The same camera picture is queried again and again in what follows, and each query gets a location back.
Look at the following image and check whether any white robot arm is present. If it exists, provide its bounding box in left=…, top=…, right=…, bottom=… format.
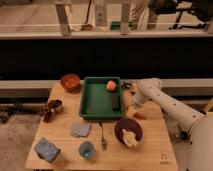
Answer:
left=124, top=78, right=213, bottom=171

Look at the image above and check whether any dark maroon plate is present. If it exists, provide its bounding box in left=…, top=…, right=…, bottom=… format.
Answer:
left=114, top=118, right=143, bottom=147

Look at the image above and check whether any pale yellow banana toy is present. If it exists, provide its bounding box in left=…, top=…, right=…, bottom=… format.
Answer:
left=122, top=129, right=138, bottom=147

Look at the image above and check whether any green plastic tray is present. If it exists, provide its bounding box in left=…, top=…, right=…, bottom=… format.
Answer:
left=79, top=77, right=124, bottom=120

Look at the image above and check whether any orange peach fruit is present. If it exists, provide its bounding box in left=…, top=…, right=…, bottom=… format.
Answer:
left=106, top=80, right=117, bottom=91

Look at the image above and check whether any metal fork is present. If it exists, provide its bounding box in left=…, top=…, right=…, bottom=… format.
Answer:
left=99, top=121, right=107, bottom=151

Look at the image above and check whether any blue grey folded cloth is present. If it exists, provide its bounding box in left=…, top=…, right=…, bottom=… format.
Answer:
left=71, top=123, right=92, bottom=138

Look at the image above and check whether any small blue cup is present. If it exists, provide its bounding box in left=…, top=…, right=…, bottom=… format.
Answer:
left=79, top=141, right=95, bottom=160

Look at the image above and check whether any orange red bowl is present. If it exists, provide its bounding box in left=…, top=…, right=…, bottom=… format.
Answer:
left=60, top=74, right=80, bottom=91

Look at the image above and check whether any small metal can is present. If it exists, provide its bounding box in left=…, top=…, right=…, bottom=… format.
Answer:
left=53, top=100, right=63, bottom=113

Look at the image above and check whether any dark purple grape bunch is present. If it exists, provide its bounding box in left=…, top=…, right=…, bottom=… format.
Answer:
left=39, top=100, right=55, bottom=123

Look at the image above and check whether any blue sponge block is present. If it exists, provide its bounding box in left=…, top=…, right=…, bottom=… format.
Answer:
left=34, top=137, right=61, bottom=163

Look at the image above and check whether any person in background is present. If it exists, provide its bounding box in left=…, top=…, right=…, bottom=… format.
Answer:
left=130, top=0, right=158, bottom=30

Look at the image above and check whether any black handled tool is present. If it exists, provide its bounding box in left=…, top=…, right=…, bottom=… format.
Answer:
left=122, top=81, right=136, bottom=95

